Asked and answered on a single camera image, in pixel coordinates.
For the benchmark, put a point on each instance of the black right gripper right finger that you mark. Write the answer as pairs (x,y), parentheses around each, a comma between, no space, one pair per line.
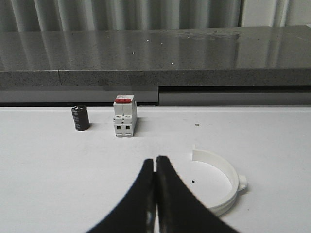
(179,211)

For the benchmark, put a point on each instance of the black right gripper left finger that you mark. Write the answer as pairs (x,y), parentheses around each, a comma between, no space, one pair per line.
(136,212)

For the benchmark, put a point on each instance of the white half pipe clamp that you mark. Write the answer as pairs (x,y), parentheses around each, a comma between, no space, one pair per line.
(238,182)

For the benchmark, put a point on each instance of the black cylindrical capacitor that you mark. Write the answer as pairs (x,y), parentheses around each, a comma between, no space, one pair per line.
(80,117)

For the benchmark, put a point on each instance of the grey stone countertop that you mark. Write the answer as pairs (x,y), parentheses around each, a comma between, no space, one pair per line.
(243,56)

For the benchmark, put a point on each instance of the white circuit breaker red switch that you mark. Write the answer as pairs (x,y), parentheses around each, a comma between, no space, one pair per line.
(125,115)

